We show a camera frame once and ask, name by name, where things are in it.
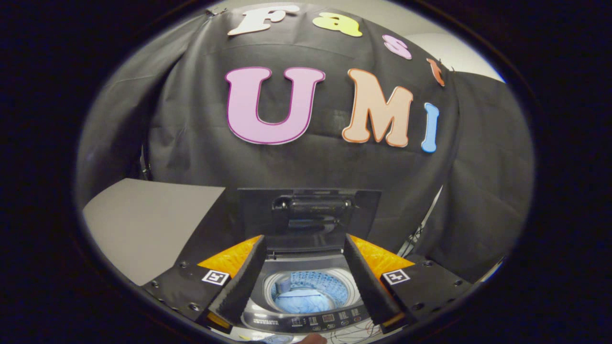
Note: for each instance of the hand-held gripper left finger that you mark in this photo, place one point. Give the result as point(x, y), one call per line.
point(244, 284)

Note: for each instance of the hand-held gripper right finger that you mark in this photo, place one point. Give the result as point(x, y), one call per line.
point(366, 286)

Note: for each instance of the light blue shirt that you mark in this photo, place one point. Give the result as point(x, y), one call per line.
point(301, 301)

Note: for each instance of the grey washing machine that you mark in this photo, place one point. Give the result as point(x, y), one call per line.
point(306, 320)

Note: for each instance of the dark washing machine lid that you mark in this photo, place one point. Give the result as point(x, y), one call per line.
point(253, 215)

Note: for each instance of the metal backdrop stand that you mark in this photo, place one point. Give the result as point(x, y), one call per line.
point(410, 243)
point(145, 165)

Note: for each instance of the white cabinet with dark side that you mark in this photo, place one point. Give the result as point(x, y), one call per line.
point(143, 224)

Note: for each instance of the black backdrop cloth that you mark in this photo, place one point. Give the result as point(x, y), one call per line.
point(311, 167)

